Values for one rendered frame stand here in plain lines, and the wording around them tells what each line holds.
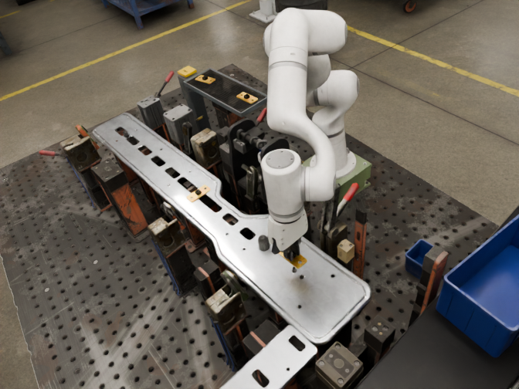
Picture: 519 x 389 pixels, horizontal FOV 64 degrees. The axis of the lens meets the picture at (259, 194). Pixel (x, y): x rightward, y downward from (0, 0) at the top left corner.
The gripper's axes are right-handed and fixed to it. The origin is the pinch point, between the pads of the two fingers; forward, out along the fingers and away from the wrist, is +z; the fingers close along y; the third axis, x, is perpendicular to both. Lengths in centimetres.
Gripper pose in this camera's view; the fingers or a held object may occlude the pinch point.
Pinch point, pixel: (291, 250)
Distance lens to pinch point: 111.7
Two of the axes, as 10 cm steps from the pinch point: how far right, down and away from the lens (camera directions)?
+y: -7.4, 5.4, -4.0
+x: 6.6, 4.7, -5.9
